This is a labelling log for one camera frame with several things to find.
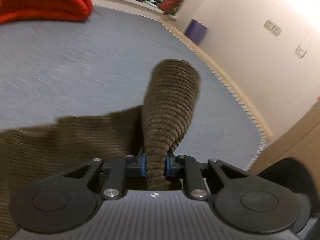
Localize wooden bed frame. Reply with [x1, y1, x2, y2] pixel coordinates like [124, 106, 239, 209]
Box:
[159, 20, 274, 142]

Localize grey bed mattress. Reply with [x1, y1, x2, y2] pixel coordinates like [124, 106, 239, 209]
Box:
[1, 7, 264, 168]

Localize brown corduroy pants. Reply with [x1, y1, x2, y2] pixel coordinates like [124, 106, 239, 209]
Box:
[1, 59, 201, 239]

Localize white wall socket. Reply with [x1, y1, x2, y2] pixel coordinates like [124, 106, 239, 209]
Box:
[295, 45, 308, 59]

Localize window sill ledge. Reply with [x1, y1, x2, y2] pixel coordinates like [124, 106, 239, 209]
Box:
[92, 0, 177, 21]

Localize white wall switch plate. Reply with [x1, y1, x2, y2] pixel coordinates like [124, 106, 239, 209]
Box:
[263, 19, 282, 37]

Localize red folded quilt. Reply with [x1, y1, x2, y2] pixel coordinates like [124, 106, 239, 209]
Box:
[1, 0, 93, 24]

